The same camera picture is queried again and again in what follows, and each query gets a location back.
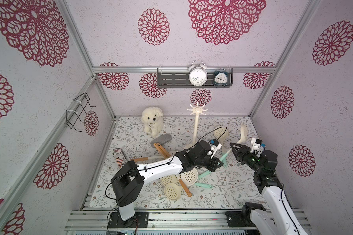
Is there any white alarm clock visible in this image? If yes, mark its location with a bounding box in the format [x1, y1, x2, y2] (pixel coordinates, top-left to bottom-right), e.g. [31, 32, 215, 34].
[188, 60, 208, 86]

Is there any flag print rolled pouch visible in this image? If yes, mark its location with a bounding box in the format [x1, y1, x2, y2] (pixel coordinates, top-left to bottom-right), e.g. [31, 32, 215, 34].
[113, 148, 127, 168]

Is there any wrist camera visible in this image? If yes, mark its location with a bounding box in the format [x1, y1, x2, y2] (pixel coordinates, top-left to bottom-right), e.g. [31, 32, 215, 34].
[251, 138, 266, 153]
[207, 139, 222, 158]

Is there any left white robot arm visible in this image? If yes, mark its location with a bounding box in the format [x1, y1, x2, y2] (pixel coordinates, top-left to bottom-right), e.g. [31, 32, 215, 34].
[111, 139, 223, 221]

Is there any cream skimmer orange handle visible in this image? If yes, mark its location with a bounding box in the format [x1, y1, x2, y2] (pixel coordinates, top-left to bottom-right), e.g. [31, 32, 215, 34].
[133, 156, 164, 162]

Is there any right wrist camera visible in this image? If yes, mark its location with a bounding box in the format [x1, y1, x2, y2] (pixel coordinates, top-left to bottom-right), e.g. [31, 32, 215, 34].
[251, 138, 266, 153]

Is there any teal alarm clock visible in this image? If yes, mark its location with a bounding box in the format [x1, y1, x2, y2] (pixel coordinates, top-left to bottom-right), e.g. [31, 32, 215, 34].
[213, 70, 229, 86]

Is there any cream utensil rack stand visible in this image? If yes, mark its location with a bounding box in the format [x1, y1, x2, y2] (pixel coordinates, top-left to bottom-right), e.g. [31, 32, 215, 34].
[184, 102, 208, 149]

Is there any black wire wall rack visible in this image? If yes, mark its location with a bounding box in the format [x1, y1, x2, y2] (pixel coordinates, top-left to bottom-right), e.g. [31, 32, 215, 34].
[65, 92, 96, 132]

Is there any white plush dog toy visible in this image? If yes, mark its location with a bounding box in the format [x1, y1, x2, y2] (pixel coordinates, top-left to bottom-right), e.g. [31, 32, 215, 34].
[141, 107, 164, 138]

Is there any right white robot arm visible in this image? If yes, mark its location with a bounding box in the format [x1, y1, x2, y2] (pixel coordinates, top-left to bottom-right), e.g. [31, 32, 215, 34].
[230, 143, 307, 235]

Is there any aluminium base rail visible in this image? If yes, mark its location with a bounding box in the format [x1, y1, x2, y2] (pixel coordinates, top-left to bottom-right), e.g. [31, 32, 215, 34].
[65, 208, 312, 235]

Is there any cream skimmer wooden handle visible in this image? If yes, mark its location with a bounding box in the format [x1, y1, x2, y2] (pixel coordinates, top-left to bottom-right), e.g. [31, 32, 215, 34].
[152, 142, 193, 201]

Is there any grey wall shelf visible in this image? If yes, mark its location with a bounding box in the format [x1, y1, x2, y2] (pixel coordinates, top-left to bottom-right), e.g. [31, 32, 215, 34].
[156, 68, 233, 89]

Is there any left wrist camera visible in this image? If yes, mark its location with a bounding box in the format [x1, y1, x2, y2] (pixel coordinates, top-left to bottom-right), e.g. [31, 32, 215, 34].
[207, 139, 222, 158]

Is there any cream skimmer brown handle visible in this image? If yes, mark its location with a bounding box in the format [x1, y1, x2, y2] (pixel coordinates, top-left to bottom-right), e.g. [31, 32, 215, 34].
[157, 143, 199, 186]

